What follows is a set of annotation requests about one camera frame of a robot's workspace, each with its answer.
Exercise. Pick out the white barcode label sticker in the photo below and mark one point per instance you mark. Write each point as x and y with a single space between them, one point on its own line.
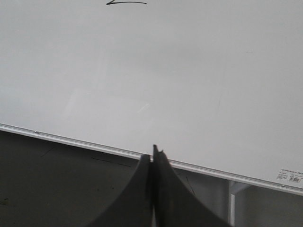
290 176

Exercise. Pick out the white whiteboard with aluminium frame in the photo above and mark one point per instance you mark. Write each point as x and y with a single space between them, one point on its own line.
216 84

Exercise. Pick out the white table leg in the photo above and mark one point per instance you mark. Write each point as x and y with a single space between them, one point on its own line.
235 197

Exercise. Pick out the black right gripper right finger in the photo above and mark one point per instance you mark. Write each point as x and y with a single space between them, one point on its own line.
174 204

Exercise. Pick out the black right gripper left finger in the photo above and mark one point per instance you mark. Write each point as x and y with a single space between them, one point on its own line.
134 206

